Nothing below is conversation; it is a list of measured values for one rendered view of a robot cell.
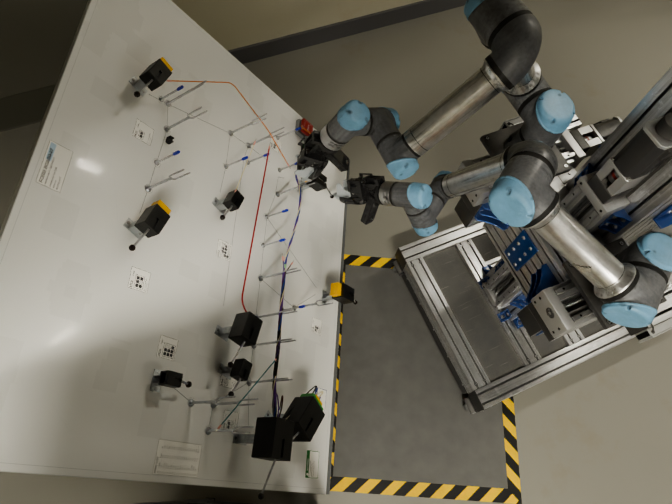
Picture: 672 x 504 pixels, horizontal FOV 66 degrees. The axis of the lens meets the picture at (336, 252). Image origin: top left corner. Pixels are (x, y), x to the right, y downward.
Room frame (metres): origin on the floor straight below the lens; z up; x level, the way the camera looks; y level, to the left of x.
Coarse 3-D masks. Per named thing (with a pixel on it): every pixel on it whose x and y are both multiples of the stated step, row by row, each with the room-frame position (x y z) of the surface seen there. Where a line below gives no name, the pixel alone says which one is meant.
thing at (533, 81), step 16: (480, 0) 1.09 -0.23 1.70; (496, 0) 1.08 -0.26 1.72; (512, 0) 1.08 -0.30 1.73; (480, 16) 1.06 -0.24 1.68; (496, 16) 1.04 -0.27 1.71; (512, 16) 1.03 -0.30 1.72; (480, 32) 1.05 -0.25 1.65; (496, 32) 1.01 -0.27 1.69; (528, 80) 1.18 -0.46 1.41; (544, 80) 1.23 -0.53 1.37; (512, 96) 1.17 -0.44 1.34; (528, 96) 1.17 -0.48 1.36
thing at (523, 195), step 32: (512, 160) 0.81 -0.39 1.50; (544, 160) 0.80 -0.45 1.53; (512, 192) 0.70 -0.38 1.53; (544, 192) 0.72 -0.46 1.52; (512, 224) 0.67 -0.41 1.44; (544, 224) 0.67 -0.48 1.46; (576, 224) 0.69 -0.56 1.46; (576, 256) 0.63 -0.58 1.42; (608, 256) 0.64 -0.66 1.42; (608, 288) 0.58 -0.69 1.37; (640, 288) 0.58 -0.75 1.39; (640, 320) 0.52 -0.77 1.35
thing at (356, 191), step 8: (360, 176) 0.94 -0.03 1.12; (368, 176) 0.92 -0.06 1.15; (376, 176) 0.92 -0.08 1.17; (352, 184) 0.90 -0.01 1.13; (360, 184) 0.89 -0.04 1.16; (368, 184) 0.89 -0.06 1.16; (376, 184) 0.88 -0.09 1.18; (352, 192) 0.88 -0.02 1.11; (360, 192) 0.87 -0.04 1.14; (368, 192) 0.88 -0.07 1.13; (376, 192) 0.86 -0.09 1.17; (360, 200) 0.86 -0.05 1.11; (376, 200) 0.84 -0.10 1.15
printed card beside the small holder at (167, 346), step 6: (162, 336) 0.26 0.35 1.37; (162, 342) 0.25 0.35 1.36; (168, 342) 0.26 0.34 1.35; (174, 342) 0.26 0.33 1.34; (162, 348) 0.24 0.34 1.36; (168, 348) 0.24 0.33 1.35; (174, 348) 0.25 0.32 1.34; (156, 354) 0.22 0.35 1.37; (162, 354) 0.23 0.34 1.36; (168, 354) 0.23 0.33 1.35; (174, 354) 0.24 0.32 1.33
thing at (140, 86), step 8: (152, 64) 0.83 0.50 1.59; (160, 64) 0.83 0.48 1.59; (144, 72) 0.80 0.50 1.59; (152, 72) 0.80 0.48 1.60; (160, 72) 0.82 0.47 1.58; (168, 72) 0.83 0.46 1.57; (136, 80) 0.82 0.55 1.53; (144, 80) 0.79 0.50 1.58; (152, 80) 0.79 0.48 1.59; (160, 80) 0.79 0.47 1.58; (136, 88) 0.80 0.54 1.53; (144, 88) 0.76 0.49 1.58; (152, 88) 0.78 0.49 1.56; (136, 96) 0.73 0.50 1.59
